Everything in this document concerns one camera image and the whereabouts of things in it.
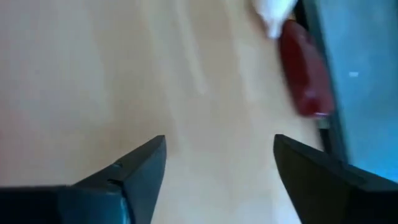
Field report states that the white garlic bulb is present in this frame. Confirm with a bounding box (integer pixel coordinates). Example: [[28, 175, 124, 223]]
[[251, 0, 299, 40]]

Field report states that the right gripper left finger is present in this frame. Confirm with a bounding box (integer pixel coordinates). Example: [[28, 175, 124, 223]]
[[0, 134, 168, 224]]

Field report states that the dark red chili pepper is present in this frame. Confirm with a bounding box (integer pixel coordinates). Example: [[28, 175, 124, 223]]
[[278, 19, 336, 118]]

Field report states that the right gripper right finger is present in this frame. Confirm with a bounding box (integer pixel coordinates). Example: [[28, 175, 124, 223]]
[[272, 133, 398, 224]]

